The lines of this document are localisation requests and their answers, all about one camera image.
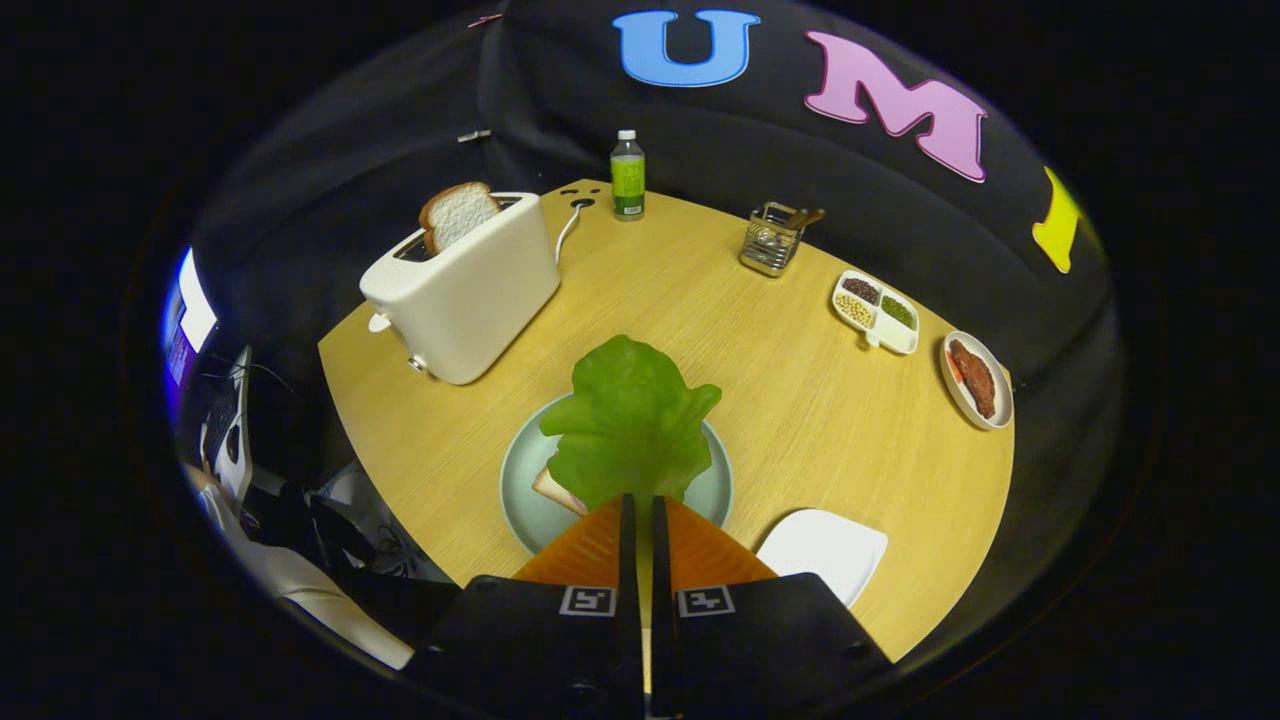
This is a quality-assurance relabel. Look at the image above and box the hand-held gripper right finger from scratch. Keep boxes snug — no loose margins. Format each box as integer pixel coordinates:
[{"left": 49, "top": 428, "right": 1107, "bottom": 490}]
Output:
[{"left": 650, "top": 495, "right": 894, "bottom": 720}]

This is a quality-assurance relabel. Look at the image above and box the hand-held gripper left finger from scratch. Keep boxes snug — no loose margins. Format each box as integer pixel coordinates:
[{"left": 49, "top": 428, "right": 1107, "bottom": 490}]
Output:
[{"left": 415, "top": 493, "right": 646, "bottom": 720}]

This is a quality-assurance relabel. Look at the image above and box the green lettuce leaf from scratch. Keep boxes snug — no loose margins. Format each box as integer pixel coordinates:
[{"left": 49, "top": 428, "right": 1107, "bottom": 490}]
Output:
[{"left": 539, "top": 335, "right": 723, "bottom": 513}]

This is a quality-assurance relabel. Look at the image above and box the toasted white bread slice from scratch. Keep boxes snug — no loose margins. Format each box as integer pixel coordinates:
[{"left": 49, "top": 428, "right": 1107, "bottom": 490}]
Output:
[{"left": 418, "top": 182, "right": 503, "bottom": 256}]

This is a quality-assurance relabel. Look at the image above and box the plain white bread slice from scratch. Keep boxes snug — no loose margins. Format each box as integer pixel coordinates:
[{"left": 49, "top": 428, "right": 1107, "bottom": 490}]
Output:
[{"left": 531, "top": 465, "right": 591, "bottom": 518}]

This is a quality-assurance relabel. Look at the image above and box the pale green round plate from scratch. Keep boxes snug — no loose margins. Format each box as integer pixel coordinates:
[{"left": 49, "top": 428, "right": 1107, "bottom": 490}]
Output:
[{"left": 499, "top": 390, "right": 734, "bottom": 557}]

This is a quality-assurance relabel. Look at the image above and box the white square plate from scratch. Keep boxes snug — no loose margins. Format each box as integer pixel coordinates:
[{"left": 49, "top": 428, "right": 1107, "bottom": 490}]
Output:
[{"left": 755, "top": 508, "right": 890, "bottom": 609}]

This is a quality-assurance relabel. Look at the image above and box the cream white toaster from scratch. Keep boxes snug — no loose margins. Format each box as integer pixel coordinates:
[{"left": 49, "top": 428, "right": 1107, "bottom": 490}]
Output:
[{"left": 359, "top": 192, "right": 562, "bottom": 386}]

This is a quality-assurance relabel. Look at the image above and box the white divided dish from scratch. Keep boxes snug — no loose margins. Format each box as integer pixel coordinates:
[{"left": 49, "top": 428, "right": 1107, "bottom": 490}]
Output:
[{"left": 831, "top": 270, "right": 920, "bottom": 356}]

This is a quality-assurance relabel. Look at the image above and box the cooked brown meat piece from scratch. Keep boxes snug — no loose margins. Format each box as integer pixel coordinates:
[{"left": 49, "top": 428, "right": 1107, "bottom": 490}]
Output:
[{"left": 948, "top": 339, "right": 998, "bottom": 420}]

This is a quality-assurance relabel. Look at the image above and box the round white meat plate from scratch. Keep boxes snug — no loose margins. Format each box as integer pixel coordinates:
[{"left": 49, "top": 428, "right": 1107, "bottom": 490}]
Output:
[{"left": 940, "top": 330, "right": 1015, "bottom": 432}]

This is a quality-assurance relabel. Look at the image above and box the green label drink bottle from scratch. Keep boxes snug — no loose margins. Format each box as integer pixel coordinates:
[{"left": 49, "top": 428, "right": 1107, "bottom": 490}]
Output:
[{"left": 610, "top": 129, "right": 647, "bottom": 222}]

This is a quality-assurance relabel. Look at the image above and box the black backdrop cloth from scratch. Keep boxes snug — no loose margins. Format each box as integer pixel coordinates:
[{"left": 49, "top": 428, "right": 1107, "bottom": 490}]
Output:
[{"left": 190, "top": 0, "right": 1121, "bottom": 561}]

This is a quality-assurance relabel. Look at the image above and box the computer monitor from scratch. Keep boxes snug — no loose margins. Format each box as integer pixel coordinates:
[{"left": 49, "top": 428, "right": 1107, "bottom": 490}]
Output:
[{"left": 160, "top": 247, "right": 219, "bottom": 391}]

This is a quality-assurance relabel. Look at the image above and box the metal wire utensil holder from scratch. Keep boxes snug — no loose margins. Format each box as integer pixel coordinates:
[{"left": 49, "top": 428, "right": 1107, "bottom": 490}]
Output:
[{"left": 739, "top": 202, "right": 806, "bottom": 278}]

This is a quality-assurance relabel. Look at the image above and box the white toaster cable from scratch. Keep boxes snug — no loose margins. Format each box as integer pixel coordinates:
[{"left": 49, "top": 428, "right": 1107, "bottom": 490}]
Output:
[{"left": 553, "top": 202, "right": 586, "bottom": 269}]

